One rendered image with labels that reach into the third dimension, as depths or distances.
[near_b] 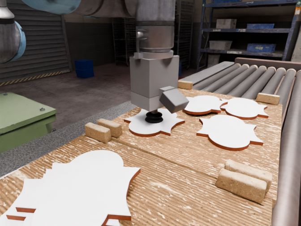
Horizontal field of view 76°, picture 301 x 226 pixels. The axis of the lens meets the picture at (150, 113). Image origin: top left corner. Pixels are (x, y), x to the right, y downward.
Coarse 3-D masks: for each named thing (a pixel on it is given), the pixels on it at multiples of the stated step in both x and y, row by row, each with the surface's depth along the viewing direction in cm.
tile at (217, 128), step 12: (204, 120) 45; (216, 120) 45; (228, 120) 45; (240, 120) 45; (204, 132) 40; (216, 132) 40; (228, 132) 40; (240, 132) 40; (252, 132) 40; (216, 144) 37; (228, 144) 36; (240, 144) 36
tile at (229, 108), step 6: (228, 102) 56; (234, 102) 56; (240, 102) 56; (246, 102) 56; (252, 102) 56; (222, 108) 52; (228, 108) 52; (234, 108) 52; (240, 108) 52; (246, 108) 52; (252, 108) 52; (258, 108) 52; (264, 108) 53; (228, 114) 50; (234, 114) 48; (240, 114) 48; (246, 114) 48; (252, 114) 48; (258, 114) 49; (264, 114) 48
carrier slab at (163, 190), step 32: (64, 160) 33; (128, 160) 33; (160, 160) 33; (0, 192) 27; (128, 192) 27; (160, 192) 27; (192, 192) 27; (224, 192) 27; (128, 224) 22; (160, 224) 22; (192, 224) 22; (224, 224) 22; (256, 224) 22
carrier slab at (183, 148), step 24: (192, 96) 63; (216, 96) 63; (120, 120) 47; (192, 120) 47; (264, 120) 47; (144, 144) 37; (168, 144) 37; (192, 144) 37; (264, 144) 37; (192, 168) 31; (216, 168) 31; (264, 168) 31
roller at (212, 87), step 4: (244, 64) 124; (240, 68) 114; (244, 68) 117; (232, 72) 104; (236, 72) 106; (240, 72) 110; (224, 76) 96; (228, 76) 96; (232, 76) 99; (220, 80) 88; (224, 80) 90; (228, 80) 94; (212, 84) 82; (216, 84) 83; (220, 84) 86; (224, 84) 89; (204, 88) 77; (208, 88) 77; (212, 88) 79; (216, 88) 82; (212, 92) 78
